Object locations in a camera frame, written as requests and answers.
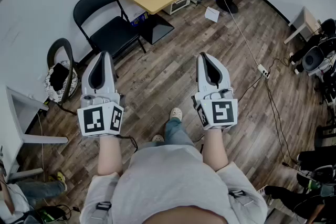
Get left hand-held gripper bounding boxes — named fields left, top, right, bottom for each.
left=77, top=51, right=124, bottom=137

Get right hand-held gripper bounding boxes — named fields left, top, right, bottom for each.
left=191, top=52, right=238, bottom=131

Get person's right forearm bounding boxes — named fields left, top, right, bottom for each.
left=203, top=128, right=229, bottom=173

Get person's left forearm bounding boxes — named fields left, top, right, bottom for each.
left=97, top=135, right=123, bottom=176

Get blue printed package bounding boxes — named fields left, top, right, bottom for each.
left=130, top=12, right=149, bottom=27

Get black bag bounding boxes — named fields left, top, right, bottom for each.
left=49, top=62, right=70, bottom=91

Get black folding chair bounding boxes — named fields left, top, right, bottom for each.
left=72, top=0, right=147, bottom=66

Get white power strip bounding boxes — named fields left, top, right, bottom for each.
left=257, top=64, right=271, bottom=79

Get patterned round cushion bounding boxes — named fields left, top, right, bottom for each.
left=44, top=60, right=79, bottom=103

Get white paper sheet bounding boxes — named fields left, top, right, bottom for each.
left=204, top=6, right=220, bottom=23

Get person's blue jeans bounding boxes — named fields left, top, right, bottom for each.
left=164, top=118, right=196, bottom=149

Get black square table base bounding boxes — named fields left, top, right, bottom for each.
left=139, top=13, right=175, bottom=45

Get white toaster oven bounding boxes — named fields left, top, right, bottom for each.
left=162, top=0, right=193, bottom=15

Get white side table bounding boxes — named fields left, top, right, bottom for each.
left=5, top=85, right=69, bottom=182

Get small white table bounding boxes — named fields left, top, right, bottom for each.
left=283, top=6, right=321, bottom=45

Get person's grey sweatshirt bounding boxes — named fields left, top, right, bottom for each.
left=80, top=144, right=268, bottom=224

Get black curved frame stool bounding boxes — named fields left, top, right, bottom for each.
left=44, top=38, right=79, bottom=115

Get white cable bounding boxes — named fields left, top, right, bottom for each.
left=219, top=0, right=261, bottom=67

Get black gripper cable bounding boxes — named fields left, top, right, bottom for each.
left=118, top=134, right=139, bottom=153

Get black floor cable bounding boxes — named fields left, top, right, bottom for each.
left=237, top=57, right=300, bottom=169

